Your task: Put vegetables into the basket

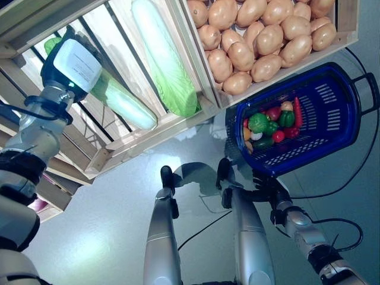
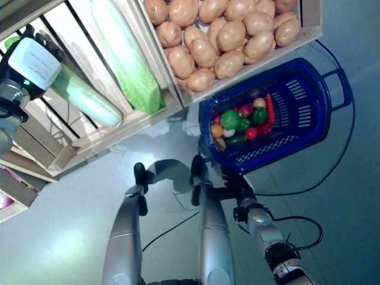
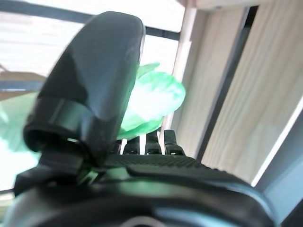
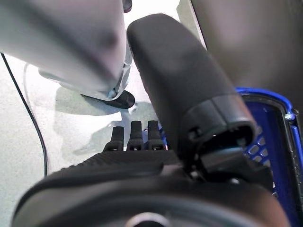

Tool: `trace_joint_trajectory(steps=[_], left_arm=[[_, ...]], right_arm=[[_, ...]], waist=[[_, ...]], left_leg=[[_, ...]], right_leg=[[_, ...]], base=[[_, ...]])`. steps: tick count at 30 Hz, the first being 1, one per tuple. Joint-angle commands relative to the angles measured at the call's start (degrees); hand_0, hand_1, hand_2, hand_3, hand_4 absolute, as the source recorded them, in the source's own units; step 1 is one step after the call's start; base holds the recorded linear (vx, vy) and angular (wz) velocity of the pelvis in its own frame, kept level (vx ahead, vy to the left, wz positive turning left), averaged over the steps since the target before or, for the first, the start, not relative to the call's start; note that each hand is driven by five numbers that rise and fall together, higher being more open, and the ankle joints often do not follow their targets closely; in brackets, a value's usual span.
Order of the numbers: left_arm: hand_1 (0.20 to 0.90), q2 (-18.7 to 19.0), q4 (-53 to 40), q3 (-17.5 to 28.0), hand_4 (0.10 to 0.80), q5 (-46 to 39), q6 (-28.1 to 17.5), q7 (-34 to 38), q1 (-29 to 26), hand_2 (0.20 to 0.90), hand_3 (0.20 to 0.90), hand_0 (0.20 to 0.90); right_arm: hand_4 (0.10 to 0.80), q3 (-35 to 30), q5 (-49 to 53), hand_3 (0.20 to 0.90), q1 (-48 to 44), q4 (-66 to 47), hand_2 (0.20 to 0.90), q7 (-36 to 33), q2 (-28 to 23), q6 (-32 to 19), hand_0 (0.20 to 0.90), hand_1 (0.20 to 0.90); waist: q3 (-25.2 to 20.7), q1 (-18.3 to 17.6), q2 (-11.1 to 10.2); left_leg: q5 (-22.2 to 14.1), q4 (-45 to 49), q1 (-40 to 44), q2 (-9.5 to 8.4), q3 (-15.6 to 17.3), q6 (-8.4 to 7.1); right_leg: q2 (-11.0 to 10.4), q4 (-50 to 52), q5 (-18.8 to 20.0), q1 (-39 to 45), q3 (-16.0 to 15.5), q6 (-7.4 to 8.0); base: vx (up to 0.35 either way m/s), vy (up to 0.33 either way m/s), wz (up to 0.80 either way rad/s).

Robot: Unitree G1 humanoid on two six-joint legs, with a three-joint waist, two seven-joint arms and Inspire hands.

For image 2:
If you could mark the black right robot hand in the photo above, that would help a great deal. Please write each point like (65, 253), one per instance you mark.
(237, 187)

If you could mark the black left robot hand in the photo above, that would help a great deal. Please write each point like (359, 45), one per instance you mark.
(32, 62)

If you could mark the long napa cabbage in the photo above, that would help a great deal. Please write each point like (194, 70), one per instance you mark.
(127, 59)
(89, 101)

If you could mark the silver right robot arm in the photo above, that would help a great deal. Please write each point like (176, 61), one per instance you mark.
(264, 225)

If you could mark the blue plastic shopping basket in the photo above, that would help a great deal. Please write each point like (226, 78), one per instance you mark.
(311, 124)

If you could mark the black right robot foot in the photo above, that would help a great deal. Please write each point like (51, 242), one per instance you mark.
(197, 167)

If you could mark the black robot foot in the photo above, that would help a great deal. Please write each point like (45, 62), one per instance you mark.
(197, 167)
(140, 175)

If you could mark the dark green toy cucumber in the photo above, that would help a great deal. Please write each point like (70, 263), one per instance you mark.
(236, 140)

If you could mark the silver right robot leg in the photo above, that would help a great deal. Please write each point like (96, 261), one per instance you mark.
(213, 231)

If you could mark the silver robot leg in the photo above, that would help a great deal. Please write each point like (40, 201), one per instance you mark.
(213, 231)
(124, 237)

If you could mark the white toy garlic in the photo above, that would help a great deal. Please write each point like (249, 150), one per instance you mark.
(228, 133)

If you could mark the red toy tomato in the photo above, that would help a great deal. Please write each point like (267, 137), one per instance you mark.
(246, 110)
(251, 133)

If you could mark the orange toy fruit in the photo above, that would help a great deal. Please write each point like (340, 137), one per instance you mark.
(217, 130)

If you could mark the small green toy pepper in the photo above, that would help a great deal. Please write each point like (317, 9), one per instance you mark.
(244, 125)

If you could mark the red toy pepper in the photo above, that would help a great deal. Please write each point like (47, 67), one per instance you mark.
(264, 129)

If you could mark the light green round toy vegetable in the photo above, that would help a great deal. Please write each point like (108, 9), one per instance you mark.
(230, 118)

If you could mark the green toy bell pepper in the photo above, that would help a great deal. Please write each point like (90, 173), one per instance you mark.
(259, 115)

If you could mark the tan toy mushroom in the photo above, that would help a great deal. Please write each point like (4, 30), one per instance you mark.
(259, 102)

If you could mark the black left robot foot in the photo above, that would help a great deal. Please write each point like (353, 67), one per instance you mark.
(140, 175)

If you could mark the tan plastic potato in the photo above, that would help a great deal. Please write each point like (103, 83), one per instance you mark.
(228, 63)
(169, 34)
(200, 79)
(231, 35)
(181, 61)
(203, 53)
(258, 23)
(286, 31)
(259, 47)

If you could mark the silver left robot leg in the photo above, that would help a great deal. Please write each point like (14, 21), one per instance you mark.
(124, 237)

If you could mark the wooden display shelf frame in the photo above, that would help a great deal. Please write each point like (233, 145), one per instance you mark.
(29, 170)

